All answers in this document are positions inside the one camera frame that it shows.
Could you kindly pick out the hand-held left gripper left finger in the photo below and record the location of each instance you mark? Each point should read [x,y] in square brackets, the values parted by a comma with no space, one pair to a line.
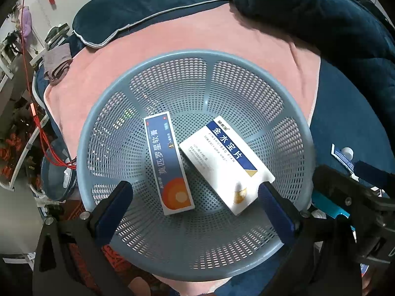
[114,206]

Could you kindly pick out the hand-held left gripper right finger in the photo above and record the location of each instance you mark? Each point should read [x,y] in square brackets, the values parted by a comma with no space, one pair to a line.
[276,212]

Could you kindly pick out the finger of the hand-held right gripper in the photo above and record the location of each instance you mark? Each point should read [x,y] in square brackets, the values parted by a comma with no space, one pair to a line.
[333,182]

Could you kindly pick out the blue ointment box orange circle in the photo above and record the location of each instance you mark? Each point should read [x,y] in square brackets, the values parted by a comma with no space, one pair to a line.
[166,160]

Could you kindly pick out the white and blue medicine box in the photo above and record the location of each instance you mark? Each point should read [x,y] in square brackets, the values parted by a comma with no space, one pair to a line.
[222,160]

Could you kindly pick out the blue plastic mesh basket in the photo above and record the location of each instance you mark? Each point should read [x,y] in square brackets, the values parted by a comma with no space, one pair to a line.
[197,67]

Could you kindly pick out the blue and white sachet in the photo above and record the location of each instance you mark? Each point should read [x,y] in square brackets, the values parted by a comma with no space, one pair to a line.
[342,157]

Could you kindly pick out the dark blue plush blanket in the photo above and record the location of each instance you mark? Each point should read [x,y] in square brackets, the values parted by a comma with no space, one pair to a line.
[345,114]

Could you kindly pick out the pink towel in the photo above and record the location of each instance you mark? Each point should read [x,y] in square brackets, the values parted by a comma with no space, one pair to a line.
[101,64]

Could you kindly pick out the grey cloth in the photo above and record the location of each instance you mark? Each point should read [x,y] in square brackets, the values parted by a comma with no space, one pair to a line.
[57,61]

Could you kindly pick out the dark blue fleece cloth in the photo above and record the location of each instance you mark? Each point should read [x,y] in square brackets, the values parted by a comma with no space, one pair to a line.
[308,15]

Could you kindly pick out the dark blue pillow white piping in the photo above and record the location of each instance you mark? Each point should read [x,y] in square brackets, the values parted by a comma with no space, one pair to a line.
[139,6]

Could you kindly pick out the purple garment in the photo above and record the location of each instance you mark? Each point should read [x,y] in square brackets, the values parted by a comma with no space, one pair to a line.
[26,21]

